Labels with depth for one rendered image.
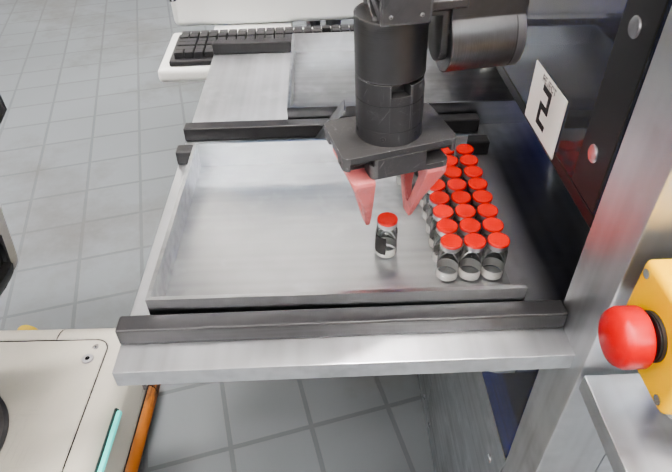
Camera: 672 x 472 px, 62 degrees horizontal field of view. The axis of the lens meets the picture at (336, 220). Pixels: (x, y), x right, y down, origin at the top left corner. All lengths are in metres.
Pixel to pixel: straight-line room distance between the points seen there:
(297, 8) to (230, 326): 0.97
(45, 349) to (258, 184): 0.85
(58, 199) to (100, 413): 1.24
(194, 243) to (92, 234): 1.53
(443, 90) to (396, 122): 0.44
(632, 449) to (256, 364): 0.30
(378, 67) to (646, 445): 0.35
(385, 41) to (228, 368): 0.30
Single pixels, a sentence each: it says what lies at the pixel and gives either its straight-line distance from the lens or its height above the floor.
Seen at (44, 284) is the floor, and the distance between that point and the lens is 2.02.
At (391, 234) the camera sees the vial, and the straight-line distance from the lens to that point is 0.56.
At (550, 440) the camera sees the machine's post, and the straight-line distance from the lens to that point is 0.63.
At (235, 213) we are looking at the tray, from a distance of 0.65.
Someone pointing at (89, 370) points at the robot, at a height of 0.28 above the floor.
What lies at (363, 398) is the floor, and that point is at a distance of 1.52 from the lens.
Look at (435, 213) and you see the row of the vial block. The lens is 0.57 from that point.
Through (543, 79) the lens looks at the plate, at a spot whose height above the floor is 1.04.
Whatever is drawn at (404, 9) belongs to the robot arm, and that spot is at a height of 1.15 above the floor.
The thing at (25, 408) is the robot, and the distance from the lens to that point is 1.34.
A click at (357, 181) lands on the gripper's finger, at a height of 1.00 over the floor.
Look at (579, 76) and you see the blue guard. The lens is 0.51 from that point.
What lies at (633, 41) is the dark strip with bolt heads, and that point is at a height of 1.13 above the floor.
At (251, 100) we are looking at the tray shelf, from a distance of 0.88.
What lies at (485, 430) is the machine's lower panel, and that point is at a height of 0.55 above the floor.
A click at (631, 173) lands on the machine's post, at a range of 0.44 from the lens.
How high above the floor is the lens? 1.28
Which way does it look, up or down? 40 degrees down
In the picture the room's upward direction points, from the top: 1 degrees counter-clockwise
